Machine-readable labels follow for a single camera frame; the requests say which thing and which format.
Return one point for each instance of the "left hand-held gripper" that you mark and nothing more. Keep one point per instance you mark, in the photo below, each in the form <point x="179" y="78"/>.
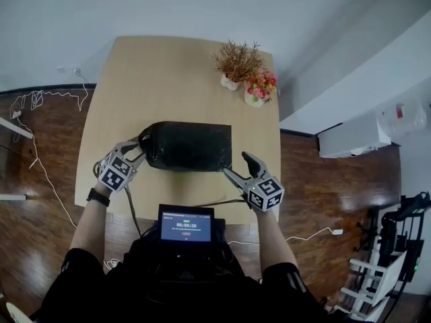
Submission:
<point x="115" y="175"/>

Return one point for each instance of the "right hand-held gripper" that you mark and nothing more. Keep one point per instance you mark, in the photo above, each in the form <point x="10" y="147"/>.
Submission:
<point x="266" y="194"/>

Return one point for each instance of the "black garbage bag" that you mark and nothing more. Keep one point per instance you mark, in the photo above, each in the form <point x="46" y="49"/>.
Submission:
<point x="192" y="145"/>

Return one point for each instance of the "person's right forearm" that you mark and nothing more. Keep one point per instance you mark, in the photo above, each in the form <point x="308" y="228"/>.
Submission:
<point x="272" y="241"/>

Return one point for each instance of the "person's left forearm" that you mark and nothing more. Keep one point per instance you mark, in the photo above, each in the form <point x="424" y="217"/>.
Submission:
<point x="89" y="225"/>

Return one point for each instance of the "black wristwatch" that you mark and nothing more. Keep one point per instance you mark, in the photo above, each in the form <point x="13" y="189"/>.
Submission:
<point x="98" y="197"/>

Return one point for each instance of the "black tablet screen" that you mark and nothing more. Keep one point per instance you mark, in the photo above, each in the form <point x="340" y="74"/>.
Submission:
<point x="186" y="226"/>

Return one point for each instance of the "colourful flowers white pot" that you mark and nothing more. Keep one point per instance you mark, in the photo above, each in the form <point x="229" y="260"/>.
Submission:
<point x="260" y="86"/>

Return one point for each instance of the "brown dried plant white pot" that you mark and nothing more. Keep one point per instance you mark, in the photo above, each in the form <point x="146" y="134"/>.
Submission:
<point x="237" y="61"/>

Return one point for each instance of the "person's black clothing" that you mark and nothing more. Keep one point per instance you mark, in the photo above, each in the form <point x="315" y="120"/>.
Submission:
<point x="188" y="294"/>

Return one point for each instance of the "black equipment stand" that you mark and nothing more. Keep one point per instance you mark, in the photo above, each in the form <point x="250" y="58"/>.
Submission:
<point x="390" y="234"/>

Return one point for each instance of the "white rack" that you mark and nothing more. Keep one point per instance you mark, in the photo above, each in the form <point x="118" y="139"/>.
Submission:
<point x="377" y="281"/>

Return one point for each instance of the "white shoe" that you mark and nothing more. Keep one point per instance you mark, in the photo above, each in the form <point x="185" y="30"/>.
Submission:
<point x="17" y="313"/>

